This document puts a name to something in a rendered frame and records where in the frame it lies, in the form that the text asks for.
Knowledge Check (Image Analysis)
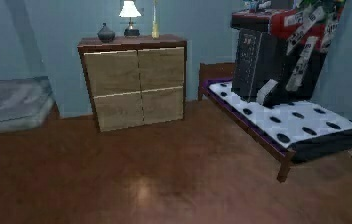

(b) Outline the dirty green mattress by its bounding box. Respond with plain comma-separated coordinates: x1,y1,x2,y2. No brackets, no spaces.
0,76,57,136

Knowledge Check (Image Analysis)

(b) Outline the brown wooden chest of drawers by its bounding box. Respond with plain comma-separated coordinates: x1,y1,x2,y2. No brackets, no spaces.
76,33,188,133

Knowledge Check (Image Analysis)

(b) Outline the tall yellow bottle vase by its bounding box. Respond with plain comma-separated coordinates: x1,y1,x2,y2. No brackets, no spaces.
150,0,161,40

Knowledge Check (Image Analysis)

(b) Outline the dark grey round vase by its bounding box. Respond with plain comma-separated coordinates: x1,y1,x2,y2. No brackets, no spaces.
96,22,116,44

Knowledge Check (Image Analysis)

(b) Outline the bed with spotted white cover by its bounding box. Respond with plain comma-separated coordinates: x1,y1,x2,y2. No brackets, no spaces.
197,62,352,184

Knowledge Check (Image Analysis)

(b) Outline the white shade table lamp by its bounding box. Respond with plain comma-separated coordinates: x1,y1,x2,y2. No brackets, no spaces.
118,0,143,38

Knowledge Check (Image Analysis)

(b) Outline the black red box with stickers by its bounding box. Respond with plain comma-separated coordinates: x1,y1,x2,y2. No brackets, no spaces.
230,0,347,108

